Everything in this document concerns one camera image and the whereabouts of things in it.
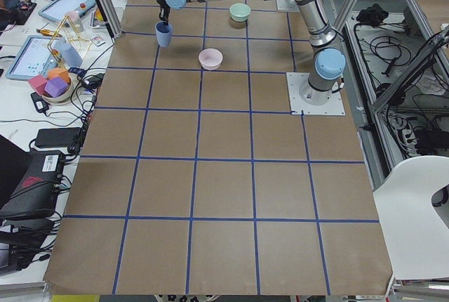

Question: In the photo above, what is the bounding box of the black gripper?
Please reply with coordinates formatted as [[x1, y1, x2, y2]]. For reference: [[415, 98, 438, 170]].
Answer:
[[156, 0, 170, 25]]

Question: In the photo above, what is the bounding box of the blue cup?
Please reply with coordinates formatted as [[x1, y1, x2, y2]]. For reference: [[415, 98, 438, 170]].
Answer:
[[155, 21, 173, 48]]

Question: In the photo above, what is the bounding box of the pink bowl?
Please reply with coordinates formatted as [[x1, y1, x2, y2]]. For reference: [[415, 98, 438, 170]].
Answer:
[[198, 48, 223, 71]]

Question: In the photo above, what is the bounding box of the mint green bowl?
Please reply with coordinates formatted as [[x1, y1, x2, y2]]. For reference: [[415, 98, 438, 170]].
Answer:
[[229, 3, 251, 22]]

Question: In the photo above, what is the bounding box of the tablet in blue case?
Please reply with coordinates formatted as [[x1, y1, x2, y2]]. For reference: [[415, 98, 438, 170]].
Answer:
[[38, 0, 96, 23]]

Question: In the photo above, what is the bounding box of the light blue block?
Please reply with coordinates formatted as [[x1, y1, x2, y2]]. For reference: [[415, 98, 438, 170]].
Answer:
[[55, 41, 82, 68]]

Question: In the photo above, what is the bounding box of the bowl of coloured blocks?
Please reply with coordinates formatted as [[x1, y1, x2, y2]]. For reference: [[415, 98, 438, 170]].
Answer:
[[28, 67, 74, 105]]

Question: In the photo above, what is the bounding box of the black power adapter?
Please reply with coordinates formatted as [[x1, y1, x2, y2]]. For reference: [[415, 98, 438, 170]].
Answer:
[[34, 127, 81, 148]]

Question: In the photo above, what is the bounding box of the white chair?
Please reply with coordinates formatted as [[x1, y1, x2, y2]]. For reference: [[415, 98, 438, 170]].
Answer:
[[373, 155, 448, 280]]

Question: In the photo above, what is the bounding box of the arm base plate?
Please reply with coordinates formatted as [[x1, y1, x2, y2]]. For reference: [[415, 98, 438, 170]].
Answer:
[[276, 0, 300, 13], [286, 72, 345, 116]]

